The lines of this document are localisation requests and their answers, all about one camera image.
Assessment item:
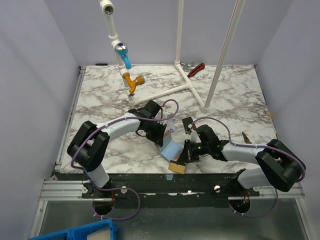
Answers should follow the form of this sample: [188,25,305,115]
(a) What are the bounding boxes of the pink leather card holder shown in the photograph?
[155,130,183,162]

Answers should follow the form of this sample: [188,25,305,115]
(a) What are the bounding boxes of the blue valve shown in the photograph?
[114,42,132,70]

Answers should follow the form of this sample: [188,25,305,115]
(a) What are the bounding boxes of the single gold card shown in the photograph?
[168,161,186,174]

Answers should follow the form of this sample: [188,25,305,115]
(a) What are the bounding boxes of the metal clamp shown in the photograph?
[180,62,195,69]

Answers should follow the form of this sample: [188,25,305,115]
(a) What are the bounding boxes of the orange valve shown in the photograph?
[122,73,145,95]

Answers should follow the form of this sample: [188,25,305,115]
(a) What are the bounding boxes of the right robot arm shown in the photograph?
[176,124,306,196]

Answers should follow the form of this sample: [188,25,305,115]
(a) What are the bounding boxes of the blue plastic bin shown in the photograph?
[29,219,118,240]

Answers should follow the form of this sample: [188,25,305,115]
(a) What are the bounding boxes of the silver VIP card stack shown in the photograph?
[166,118,176,133]

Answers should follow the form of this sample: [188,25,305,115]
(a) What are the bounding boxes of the white PVC pipe frame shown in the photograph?
[99,0,245,113]

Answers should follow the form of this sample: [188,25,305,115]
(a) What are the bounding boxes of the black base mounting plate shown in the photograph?
[82,173,260,209]

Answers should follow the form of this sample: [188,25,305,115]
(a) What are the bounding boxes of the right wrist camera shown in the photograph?
[190,130,199,143]

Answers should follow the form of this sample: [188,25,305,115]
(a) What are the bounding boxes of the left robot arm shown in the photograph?
[66,100,167,198]

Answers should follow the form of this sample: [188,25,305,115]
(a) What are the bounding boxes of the yellow handled pliers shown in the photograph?
[241,131,252,144]

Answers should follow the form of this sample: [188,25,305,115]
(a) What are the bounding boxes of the black VIP card stack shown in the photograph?
[182,116,193,135]

